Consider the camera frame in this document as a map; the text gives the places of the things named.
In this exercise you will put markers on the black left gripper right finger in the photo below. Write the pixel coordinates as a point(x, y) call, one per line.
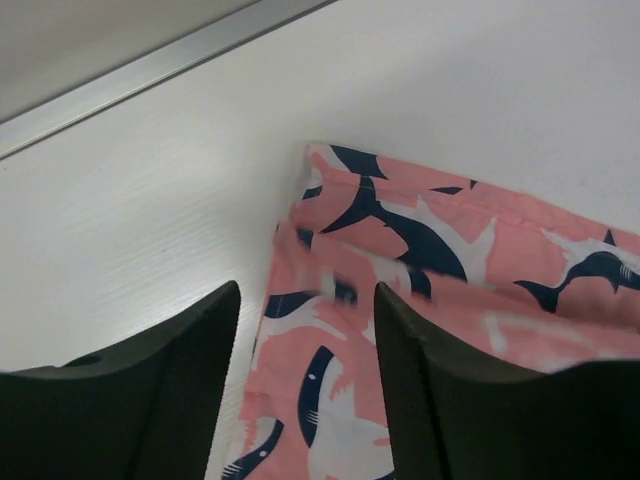
point(455, 412)

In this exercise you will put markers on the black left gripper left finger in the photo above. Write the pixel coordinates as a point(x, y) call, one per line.
point(143, 408)

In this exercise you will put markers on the pink shark print shorts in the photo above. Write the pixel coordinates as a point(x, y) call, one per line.
point(510, 274)

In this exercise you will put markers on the aluminium table edge rail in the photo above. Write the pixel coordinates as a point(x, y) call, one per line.
point(147, 71)

